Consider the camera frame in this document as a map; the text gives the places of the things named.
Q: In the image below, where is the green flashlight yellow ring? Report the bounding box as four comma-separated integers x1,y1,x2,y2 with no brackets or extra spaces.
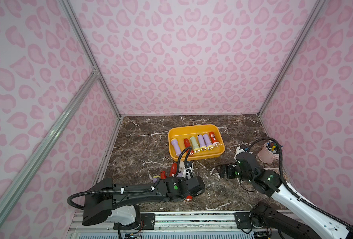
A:
189,135,201,154

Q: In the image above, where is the red flashlight white logo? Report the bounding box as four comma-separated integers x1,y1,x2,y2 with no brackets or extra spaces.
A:
209,131,220,147

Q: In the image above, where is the purple flashlight yellow top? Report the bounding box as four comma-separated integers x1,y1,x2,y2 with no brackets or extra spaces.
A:
171,138,181,157

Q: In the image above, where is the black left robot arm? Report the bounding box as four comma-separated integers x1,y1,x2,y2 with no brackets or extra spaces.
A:
67,176,205,226

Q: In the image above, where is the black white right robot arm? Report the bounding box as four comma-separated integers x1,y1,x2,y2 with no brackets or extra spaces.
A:
216,137,353,239

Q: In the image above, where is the yellow plastic storage tray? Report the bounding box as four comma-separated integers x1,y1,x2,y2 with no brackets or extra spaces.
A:
168,124,225,161

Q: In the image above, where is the pink pen holder cup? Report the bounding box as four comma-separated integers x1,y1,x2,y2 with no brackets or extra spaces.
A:
258,140,280,164

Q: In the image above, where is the red flashlight white head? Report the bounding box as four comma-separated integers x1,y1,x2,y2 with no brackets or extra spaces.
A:
160,171,167,180

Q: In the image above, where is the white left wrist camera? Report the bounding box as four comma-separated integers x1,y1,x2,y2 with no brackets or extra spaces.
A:
184,161,193,179

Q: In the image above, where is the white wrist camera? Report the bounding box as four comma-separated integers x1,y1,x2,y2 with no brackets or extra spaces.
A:
184,161,193,179
234,146,247,159

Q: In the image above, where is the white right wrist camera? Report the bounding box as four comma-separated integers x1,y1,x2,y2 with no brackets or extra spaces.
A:
234,146,247,159

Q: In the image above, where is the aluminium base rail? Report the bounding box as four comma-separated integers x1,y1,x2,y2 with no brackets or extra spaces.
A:
64,210,326,239

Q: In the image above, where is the aluminium diagonal frame bar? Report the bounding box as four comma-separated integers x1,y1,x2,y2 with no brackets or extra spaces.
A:
0,69,100,237

